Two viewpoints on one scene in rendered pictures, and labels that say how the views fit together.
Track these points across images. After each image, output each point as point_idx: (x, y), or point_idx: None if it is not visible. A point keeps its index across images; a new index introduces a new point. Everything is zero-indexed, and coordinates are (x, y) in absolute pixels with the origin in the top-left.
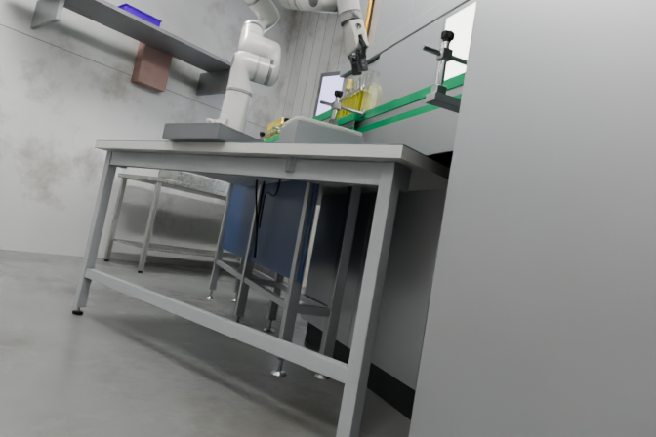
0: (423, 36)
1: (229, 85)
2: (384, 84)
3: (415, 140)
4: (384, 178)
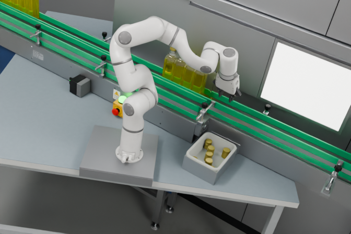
0: (249, 35)
1: (131, 129)
2: (198, 38)
3: (281, 166)
4: (279, 206)
